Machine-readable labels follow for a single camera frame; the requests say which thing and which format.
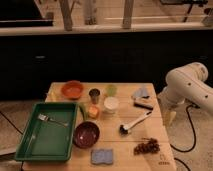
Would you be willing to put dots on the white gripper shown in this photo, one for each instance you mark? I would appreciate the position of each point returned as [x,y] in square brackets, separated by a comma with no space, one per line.
[167,110]

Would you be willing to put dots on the dark grape bunch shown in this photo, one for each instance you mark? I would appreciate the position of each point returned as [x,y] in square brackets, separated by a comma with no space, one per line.
[150,146]

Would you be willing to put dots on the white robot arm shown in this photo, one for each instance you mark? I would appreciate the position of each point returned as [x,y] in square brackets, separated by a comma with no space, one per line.
[185,83]

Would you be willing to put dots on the white paper cup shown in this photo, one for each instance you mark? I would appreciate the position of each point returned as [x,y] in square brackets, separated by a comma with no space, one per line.
[111,104]

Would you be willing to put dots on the green plastic cup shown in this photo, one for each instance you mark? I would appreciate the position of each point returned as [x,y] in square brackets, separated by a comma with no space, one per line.
[111,90]

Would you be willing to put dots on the black rectangular eraser block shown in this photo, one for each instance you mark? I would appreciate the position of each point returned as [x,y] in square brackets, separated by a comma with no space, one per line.
[148,107]

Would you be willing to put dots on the grey blue cloth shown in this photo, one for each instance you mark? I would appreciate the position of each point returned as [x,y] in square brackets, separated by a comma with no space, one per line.
[140,93]

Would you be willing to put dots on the orange fruit toy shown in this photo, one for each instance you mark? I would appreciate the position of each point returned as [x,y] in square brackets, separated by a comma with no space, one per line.
[93,112]

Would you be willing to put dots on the blue sponge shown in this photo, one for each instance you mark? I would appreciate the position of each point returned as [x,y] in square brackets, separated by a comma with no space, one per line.
[102,156]

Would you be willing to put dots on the maroon bowl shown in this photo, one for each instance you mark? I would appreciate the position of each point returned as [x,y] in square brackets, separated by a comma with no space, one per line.
[86,135]

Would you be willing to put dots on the orange bowl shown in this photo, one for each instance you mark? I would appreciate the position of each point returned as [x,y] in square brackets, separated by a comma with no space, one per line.
[72,89]

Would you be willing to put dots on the green plastic tray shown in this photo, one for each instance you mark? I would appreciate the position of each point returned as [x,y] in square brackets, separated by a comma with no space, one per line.
[48,141]

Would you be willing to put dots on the metal fork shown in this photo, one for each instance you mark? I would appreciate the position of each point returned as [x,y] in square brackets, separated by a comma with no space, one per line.
[49,119]

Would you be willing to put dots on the white handled dish brush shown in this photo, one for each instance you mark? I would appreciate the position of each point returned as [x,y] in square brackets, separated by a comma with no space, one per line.
[124,129]

